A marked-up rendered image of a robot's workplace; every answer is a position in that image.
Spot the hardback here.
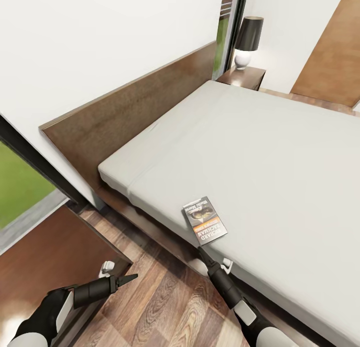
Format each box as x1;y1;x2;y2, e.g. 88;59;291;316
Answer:
183;196;228;247

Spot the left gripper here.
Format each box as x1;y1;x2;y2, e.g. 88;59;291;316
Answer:
88;274;138;304

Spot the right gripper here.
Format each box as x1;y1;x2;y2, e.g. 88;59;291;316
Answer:
199;246;234;296

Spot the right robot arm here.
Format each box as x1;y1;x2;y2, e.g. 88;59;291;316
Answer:
199;246;299;347

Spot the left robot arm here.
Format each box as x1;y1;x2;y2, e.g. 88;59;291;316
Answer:
6;261;138;347

